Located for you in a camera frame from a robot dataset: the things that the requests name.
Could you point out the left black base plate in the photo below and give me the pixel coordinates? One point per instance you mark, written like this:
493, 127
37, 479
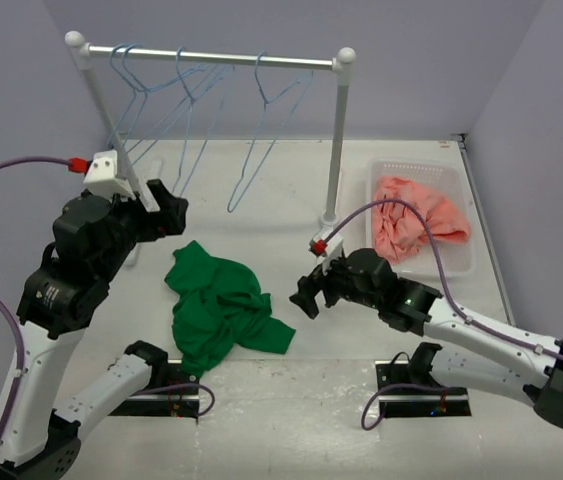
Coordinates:
184, 403

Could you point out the white metal clothes rack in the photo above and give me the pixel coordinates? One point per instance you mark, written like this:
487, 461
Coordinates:
83, 52

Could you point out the blue hanger far left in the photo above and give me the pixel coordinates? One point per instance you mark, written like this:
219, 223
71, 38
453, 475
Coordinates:
126, 123

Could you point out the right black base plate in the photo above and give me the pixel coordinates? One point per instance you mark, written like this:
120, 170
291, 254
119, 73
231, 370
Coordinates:
413, 403

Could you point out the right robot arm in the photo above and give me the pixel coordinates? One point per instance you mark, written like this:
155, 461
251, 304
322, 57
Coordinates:
461, 348

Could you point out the blue hanger with shirt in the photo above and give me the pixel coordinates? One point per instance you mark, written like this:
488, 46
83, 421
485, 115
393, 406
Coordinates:
208, 83

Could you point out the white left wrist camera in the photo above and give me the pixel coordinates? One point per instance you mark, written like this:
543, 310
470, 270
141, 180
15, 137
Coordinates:
103, 178

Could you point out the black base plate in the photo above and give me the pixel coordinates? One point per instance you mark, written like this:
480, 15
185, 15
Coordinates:
184, 403
413, 403

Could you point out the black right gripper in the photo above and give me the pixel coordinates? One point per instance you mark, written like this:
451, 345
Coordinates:
309, 286

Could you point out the white plastic laundry basket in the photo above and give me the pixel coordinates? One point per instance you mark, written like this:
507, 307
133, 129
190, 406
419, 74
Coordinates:
457, 260

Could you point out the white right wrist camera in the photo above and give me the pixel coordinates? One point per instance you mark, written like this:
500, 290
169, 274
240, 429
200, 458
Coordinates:
326, 247

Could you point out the pink t shirt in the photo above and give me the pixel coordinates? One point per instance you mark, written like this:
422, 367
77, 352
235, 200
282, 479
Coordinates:
399, 227

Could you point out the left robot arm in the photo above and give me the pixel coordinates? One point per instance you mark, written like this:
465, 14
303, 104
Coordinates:
40, 437

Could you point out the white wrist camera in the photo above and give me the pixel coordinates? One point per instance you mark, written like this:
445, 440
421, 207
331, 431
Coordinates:
103, 178
326, 247

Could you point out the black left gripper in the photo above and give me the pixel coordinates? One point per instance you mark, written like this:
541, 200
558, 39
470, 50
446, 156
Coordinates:
169, 219

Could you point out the green t shirt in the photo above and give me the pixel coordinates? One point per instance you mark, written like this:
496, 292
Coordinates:
220, 305

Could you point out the blue hanger middle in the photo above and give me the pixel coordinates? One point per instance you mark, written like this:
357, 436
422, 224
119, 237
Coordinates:
250, 167

